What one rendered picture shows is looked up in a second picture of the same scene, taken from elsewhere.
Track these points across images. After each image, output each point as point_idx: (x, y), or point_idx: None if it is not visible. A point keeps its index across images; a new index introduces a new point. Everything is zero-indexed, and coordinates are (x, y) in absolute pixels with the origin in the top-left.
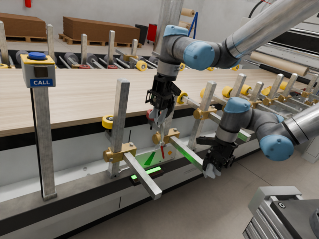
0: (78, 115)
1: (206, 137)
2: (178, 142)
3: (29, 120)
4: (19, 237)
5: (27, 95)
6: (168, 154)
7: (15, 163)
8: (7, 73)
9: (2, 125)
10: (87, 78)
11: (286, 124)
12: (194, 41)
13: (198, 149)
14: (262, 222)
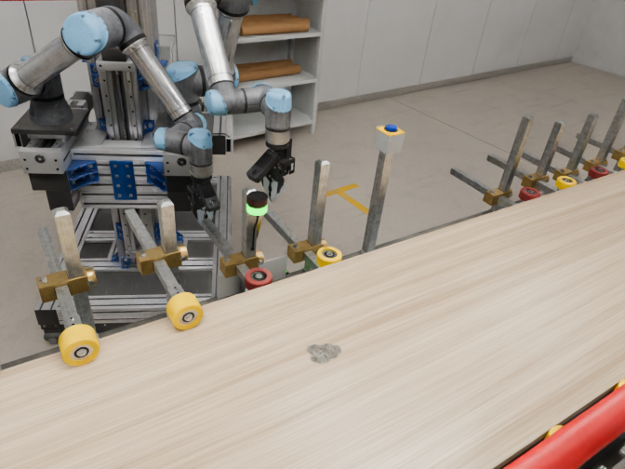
0: (376, 258)
1: (210, 197)
2: (227, 246)
3: (421, 245)
4: None
5: (472, 292)
6: (232, 285)
7: None
8: (578, 358)
9: (438, 236)
10: (432, 391)
11: (191, 109)
12: (269, 86)
13: (158, 318)
14: None
